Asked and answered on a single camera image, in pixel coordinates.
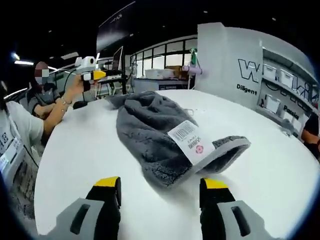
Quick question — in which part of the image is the purple roll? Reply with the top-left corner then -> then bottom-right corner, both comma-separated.
181,65 -> 210,75

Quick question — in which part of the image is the grey metal shelf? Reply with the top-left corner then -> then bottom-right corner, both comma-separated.
259,46 -> 320,131

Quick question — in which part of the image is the cardboard box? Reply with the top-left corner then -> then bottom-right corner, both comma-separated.
164,65 -> 183,76

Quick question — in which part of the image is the black stand pole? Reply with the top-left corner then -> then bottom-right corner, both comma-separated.
121,46 -> 128,95

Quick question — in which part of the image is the grey towel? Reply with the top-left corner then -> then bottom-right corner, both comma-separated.
107,90 -> 252,190

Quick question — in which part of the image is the white table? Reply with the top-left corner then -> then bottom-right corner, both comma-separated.
33,89 -> 320,240

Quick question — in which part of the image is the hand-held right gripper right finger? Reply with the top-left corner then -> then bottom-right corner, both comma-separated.
199,177 -> 276,240

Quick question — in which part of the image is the white background desk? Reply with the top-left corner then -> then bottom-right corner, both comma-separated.
96,74 -> 126,96

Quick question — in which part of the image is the small grey cloth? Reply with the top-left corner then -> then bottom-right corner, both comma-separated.
279,118 -> 296,137

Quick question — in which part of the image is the computer monitor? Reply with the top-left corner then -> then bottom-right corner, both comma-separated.
111,46 -> 125,71

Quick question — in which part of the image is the person's left hand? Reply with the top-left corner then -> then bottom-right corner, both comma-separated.
65,74 -> 95,101

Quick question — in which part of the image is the grey equipment cabinet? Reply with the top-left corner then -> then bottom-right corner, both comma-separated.
132,77 -> 191,95

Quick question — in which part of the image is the white lidded storage bin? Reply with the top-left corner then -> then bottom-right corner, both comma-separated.
279,68 -> 295,83
263,64 -> 277,78
264,94 -> 281,113

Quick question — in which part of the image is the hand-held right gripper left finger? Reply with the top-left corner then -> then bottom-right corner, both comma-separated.
46,176 -> 123,240

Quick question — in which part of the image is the green hanging object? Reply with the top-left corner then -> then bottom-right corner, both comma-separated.
189,48 -> 200,66

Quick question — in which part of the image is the large white plastic crate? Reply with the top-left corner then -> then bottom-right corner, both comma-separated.
144,68 -> 173,78

